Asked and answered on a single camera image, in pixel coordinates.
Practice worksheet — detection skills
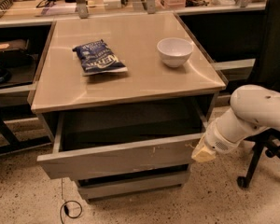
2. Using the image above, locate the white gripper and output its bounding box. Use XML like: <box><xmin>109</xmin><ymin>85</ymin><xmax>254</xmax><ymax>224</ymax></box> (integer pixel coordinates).
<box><xmin>191</xmin><ymin>121</ymin><xmax>239</xmax><ymax>162</ymax></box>

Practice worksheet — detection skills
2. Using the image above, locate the grey top drawer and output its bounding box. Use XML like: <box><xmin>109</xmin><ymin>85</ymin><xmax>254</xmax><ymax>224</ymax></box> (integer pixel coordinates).
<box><xmin>37</xmin><ymin>98</ymin><xmax>207</xmax><ymax>180</ymax></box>

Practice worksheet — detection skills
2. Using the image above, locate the grey drawer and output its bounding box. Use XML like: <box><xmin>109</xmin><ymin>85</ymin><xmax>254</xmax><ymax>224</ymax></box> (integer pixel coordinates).
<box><xmin>76</xmin><ymin>164</ymin><xmax>189</xmax><ymax>202</ymax></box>
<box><xmin>37</xmin><ymin>98</ymin><xmax>207</xmax><ymax>180</ymax></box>

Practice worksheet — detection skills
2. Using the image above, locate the wooden cabinet with beige top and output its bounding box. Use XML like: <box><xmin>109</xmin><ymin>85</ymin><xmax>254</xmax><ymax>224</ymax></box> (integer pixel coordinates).
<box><xmin>26</xmin><ymin>12</ymin><xmax>229</xmax><ymax>201</ymax></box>

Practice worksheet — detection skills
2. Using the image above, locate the grey lower drawer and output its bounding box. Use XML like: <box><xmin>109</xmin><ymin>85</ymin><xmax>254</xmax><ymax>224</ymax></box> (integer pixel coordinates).
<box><xmin>76</xmin><ymin>164</ymin><xmax>189</xmax><ymax>202</ymax></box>

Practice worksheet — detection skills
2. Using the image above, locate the white bowl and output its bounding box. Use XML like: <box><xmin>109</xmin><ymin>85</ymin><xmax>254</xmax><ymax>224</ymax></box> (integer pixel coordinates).
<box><xmin>157</xmin><ymin>37</ymin><xmax>193</xmax><ymax>68</ymax></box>

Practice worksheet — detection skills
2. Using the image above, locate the black office chair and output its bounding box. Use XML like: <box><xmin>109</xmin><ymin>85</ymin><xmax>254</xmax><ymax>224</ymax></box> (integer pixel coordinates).
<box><xmin>237</xmin><ymin>0</ymin><xmax>280</xmax><ymax>189</ymax></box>

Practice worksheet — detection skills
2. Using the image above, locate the blue chip bag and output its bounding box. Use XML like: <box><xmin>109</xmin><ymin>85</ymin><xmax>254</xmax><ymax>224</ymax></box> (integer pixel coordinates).
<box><xmin>72</xmin><ymin>39</ymin><xmax>128</xmax><ymax>76</ymax></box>

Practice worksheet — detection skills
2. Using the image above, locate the long back workbench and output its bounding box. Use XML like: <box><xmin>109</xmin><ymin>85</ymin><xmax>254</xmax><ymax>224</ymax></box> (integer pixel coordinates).
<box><xmin>0</xmin><ymin>0</ymin><xmax>266</xmax><ymax>26</ymax></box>

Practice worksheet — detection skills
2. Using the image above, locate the black cable on floor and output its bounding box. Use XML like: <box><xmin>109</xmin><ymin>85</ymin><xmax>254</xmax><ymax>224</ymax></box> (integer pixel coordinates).
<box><xmin>59</xmin><ymin>177</ymin><xmax>84</xmax><ymax>224</ymax></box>

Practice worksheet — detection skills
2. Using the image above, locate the dark desk frame left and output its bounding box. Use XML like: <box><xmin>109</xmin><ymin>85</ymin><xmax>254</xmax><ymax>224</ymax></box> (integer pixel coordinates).
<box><xmin>0</xmin><ymin>23</ymin><xmax>52</xmax><ymax>156</ymax></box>

